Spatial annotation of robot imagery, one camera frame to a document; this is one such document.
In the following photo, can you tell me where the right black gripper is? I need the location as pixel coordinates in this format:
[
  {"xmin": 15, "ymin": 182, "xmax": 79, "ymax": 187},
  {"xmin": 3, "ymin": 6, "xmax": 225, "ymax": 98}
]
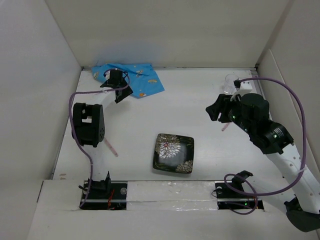
[{"xmin": 205, "ymin": 93, "xmax": 255, "ymax": 135}]

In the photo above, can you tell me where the pink handled knife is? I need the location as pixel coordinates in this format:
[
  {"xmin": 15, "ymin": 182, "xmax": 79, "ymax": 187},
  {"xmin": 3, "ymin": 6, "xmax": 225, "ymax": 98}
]
[{"xmin": 221, "ymin": 122, "xmax": 230, "ymax": 132}]

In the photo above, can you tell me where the blue space print cloth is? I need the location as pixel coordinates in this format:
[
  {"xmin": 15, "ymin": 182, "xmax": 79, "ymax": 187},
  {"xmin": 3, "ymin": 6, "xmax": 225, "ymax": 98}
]
[{"xmin": 91, "ymin": 63, "xmax": 165, "ymax": 99}]

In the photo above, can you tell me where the black floral square plate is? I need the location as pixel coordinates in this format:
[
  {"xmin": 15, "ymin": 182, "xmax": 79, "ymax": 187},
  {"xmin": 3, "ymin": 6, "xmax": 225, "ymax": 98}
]
[{"xmin": 152, "ymin": 133, "xmax": 195, "ymax": 174}]

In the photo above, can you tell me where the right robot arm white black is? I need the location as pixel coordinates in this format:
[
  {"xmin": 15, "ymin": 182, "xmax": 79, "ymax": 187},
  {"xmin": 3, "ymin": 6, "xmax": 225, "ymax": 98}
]
[{"xmin": 205, "ymin": 93, "xmax": 320, "ymax": 233}]

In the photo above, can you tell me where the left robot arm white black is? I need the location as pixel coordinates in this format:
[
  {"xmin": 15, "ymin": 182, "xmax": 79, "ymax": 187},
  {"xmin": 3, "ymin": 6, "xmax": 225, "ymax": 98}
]
[{"xmin": 68, "ymin": 69, "xmax": 130, "ymax": 195}]

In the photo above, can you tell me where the clear plastic cup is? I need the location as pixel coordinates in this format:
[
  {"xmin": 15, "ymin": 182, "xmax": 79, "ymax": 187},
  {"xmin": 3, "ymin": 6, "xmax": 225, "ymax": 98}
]
[{"xmin": 223, "ymin": 74, "xmax": 239, "ymax": 95}]

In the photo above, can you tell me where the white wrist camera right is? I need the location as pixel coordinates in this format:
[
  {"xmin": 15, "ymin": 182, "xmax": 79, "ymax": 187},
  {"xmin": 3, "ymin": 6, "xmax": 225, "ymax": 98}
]
[{"xmin": 232, "ymin": 79, "xmax": 253, "ymax": 97}]

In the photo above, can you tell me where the pink handled fork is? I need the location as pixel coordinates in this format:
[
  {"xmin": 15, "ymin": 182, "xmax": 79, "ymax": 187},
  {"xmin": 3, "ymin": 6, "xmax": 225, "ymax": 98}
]
[{"xmin": 103, "ymin": 138, "xmax": 119, "ymax": 157}]

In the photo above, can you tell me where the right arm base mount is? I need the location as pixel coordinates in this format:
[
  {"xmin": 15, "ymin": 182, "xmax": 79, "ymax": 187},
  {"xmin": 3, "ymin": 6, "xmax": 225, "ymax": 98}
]
[{"xmin": 211, "ymin": 170, "xmax": 265, "ymax": 212}]

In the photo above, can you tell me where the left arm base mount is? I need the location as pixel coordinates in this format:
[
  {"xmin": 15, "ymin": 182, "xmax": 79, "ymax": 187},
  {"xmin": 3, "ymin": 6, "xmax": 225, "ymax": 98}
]
[{"xmin": 78, "ymin": 172, "xmax": 128, "ymax": 211}]

